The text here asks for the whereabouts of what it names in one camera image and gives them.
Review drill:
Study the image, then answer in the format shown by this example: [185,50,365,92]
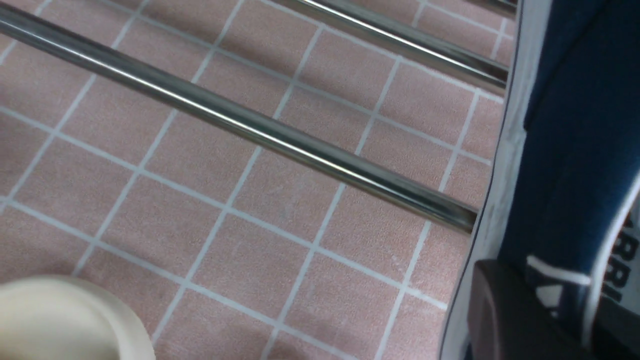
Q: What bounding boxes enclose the navy slip-on shoe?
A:
[436,0,640,360]

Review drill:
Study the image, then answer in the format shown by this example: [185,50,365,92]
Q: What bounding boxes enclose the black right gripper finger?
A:
[467,260,639,360]

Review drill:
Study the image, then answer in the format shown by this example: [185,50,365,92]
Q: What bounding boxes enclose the right cream slide slipper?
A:
[0,275,156,360]

